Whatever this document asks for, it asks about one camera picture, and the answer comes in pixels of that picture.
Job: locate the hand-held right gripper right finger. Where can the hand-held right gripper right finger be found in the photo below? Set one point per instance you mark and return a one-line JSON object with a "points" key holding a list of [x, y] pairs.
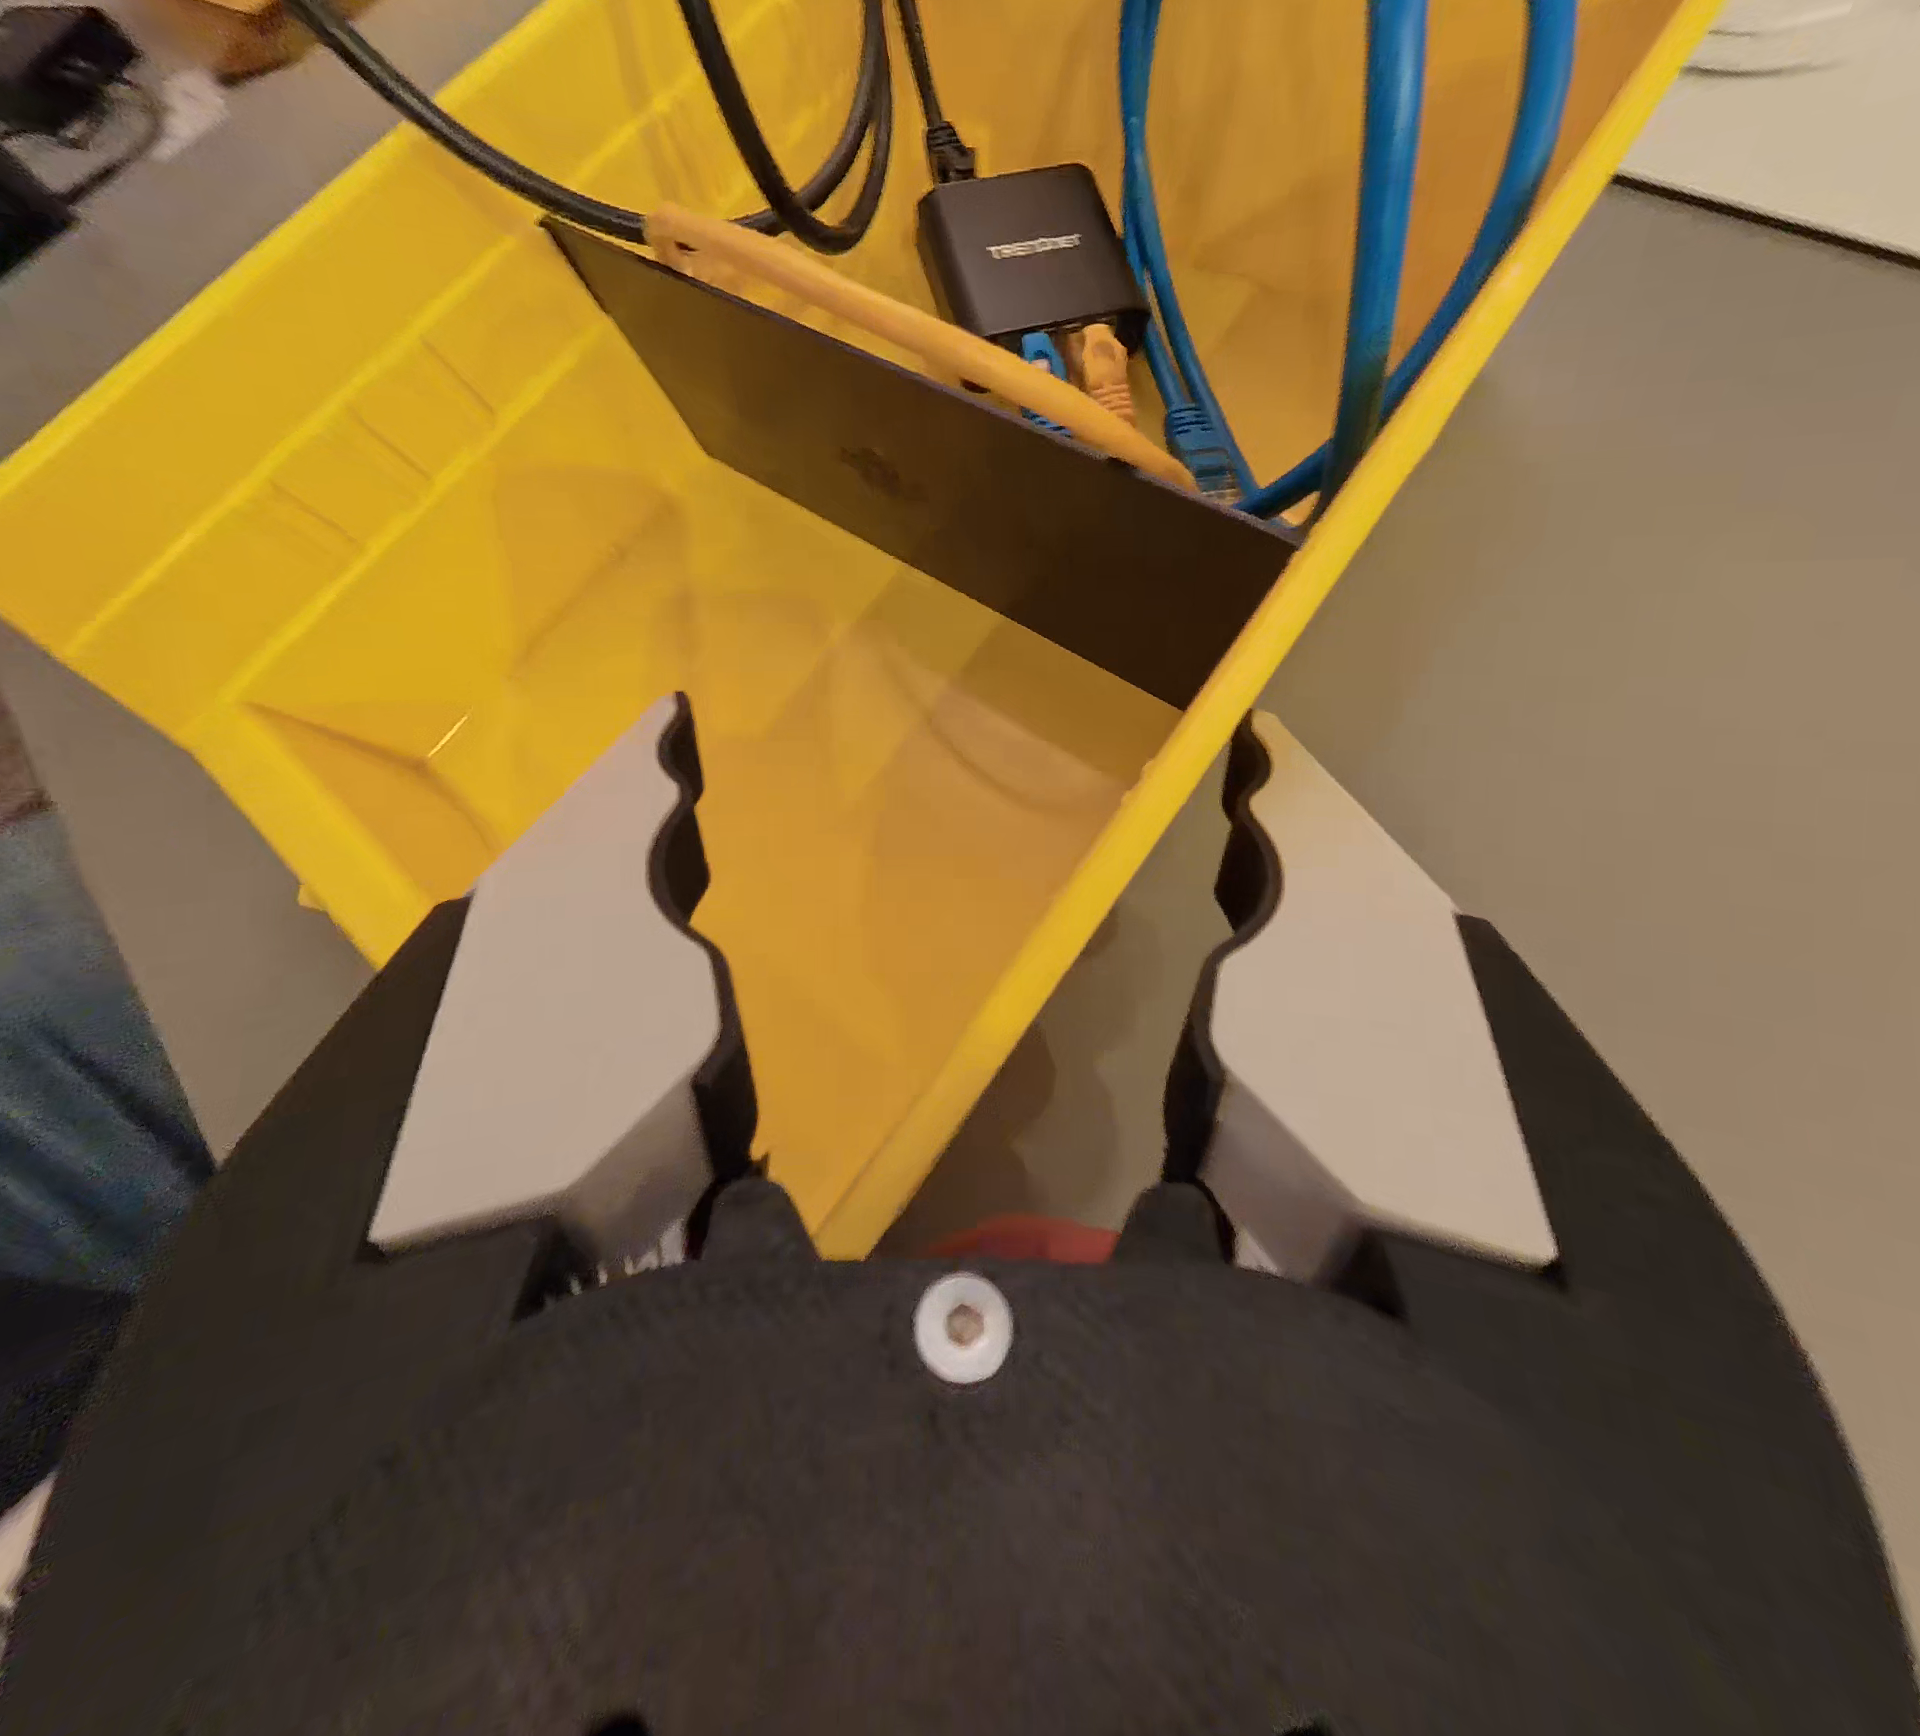
{"points": [[1364, 1016]]}

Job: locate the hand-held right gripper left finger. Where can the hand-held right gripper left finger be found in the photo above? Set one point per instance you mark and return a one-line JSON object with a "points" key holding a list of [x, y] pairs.
{"points": [[571, 1016]]}

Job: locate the black network switch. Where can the black network switch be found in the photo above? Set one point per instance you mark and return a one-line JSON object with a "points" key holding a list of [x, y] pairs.
{"points": [[1021, 251]]}

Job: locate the person's leg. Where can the person's leg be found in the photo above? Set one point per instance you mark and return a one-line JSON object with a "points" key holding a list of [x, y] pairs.
{"points": [[75, 1090]]}

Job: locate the black bin divider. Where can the black bin divider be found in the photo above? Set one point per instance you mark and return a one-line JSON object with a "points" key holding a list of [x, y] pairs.
{"points": [[900, 461]]}

